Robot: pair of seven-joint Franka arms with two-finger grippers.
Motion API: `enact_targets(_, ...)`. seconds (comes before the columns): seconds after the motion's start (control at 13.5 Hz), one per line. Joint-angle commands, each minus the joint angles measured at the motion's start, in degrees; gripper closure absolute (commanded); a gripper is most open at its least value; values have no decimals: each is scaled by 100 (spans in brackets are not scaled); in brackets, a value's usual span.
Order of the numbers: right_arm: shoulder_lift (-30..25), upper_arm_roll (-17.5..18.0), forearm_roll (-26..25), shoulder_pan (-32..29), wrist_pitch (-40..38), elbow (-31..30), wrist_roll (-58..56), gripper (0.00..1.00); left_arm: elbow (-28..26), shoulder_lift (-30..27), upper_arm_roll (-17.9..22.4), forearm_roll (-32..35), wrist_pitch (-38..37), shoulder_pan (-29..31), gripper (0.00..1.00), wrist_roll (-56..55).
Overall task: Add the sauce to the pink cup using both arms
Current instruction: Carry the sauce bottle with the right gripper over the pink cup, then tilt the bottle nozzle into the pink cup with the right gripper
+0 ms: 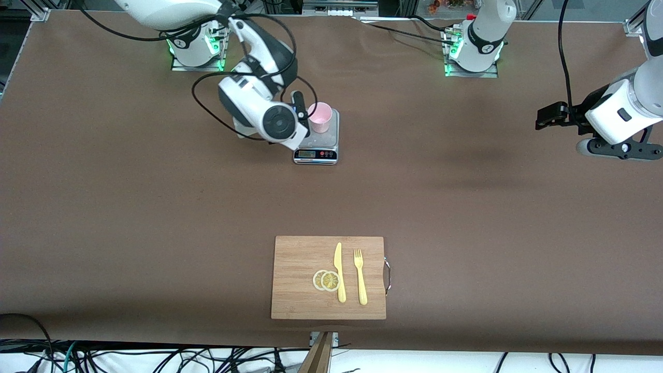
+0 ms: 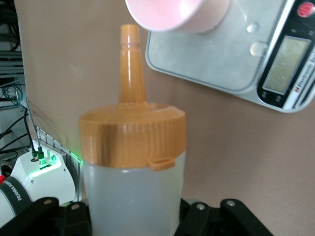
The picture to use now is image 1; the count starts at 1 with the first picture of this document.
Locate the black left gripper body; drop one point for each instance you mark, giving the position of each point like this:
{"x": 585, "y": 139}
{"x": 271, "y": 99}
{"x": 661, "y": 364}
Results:
{"x": 574, "y": 112}

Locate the aluminium frame corner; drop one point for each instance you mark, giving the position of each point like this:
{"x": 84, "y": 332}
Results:
{"x": 633, "y": 26}

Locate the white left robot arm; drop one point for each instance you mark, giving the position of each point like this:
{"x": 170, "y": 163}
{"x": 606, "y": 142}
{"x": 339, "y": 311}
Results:
{"x": 621, "y": 103}

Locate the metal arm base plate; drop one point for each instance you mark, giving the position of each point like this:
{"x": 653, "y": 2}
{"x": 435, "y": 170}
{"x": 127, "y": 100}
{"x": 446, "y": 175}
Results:
{"x": 489, "y": 74}
{"x": 178, "y": 67}

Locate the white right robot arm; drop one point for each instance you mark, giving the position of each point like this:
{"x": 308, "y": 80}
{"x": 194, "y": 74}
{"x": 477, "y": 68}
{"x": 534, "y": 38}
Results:
{"x": 248, "y": 103}

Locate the silver digital kitchen scale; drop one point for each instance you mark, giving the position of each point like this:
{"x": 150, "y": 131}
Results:
{"x": 331, "y": 141}

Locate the yellow plastic knife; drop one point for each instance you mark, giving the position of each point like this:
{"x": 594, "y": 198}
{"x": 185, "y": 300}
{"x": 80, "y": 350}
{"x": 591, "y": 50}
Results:
{"x": 338, "y": 259}

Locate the wooden post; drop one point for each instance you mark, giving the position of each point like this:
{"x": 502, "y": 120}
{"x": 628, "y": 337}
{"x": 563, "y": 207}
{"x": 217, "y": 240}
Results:
{"x": 318, "y": 360}

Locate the small metal bracket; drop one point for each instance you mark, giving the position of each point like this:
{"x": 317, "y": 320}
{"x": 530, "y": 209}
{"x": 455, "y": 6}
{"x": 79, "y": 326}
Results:
{"x": 335, "y": 339}

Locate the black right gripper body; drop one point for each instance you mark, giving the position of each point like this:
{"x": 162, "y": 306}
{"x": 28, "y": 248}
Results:
{"x": 299, "y": 105}

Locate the pink plastic cup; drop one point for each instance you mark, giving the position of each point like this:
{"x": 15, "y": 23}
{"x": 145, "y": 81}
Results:
{"x": 321, "y": 122}

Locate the lemon slice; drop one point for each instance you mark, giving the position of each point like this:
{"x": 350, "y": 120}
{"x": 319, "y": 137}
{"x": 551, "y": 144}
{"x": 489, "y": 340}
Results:
{"x": 316, "y": 280}
{"x": 330, "y": 281}

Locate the yellow plastic fork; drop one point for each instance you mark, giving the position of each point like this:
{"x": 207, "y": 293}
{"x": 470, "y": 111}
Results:
{"x": 361, "y": 285}

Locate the wooden cutting board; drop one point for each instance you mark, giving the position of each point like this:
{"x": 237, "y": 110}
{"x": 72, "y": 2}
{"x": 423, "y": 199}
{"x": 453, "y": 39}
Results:
{"x": 295, "y": 290}

